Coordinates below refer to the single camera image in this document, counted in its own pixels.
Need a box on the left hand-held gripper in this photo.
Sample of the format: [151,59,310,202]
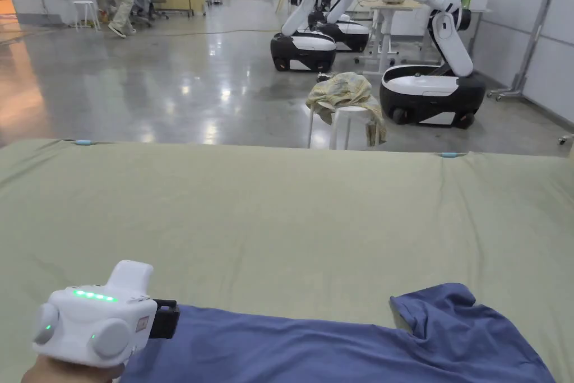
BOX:
[31,260,181,366]

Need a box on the blue shirt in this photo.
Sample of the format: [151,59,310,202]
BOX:
[117,283,557,383]

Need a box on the person's left hand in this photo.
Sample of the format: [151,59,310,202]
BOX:
[21,353,126,383]

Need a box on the bed with pale green sheet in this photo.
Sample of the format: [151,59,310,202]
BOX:
[0,139,574,383]

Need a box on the small white stool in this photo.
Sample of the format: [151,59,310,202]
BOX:
[71,0,100,33]

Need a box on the yellow patterned cloth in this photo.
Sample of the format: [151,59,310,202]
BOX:
[306,72,387,147]

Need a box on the white and black robot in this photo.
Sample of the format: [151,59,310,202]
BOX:
[270,0,342,73]
[319,0,406,53]
[379,0,490,128]

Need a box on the white desk with wooden top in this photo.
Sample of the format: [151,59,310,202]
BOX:
[354,0,442,75]

